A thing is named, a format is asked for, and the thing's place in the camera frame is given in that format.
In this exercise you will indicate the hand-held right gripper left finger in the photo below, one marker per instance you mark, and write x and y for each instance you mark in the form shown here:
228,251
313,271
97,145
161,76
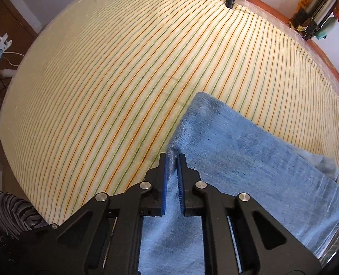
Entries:
165,189

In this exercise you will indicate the light blue denim pants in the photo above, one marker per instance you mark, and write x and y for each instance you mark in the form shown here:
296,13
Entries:
238,154

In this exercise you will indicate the orange wooden bed frame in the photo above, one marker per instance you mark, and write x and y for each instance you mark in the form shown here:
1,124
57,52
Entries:
327,53

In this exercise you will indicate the teal bottle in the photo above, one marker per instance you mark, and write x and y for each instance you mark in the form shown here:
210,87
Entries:
327,28

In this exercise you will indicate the beige mattress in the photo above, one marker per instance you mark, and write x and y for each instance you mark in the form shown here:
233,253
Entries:
334,73

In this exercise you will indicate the white clip lamp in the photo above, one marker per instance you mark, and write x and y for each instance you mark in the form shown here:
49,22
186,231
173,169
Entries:
3,42

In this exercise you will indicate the wooden door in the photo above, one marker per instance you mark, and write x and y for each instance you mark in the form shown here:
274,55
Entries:
14,20

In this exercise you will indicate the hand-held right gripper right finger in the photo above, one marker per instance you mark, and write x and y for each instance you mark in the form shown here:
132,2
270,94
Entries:
181,192

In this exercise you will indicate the zebra striped garment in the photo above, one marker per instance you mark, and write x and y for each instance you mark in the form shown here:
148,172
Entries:
14,212

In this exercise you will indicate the striped yellow bed sheet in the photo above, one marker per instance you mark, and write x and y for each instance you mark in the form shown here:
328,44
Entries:
123,77

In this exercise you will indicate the white plastic tube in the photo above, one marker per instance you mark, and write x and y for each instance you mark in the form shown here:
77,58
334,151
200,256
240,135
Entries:
6,72

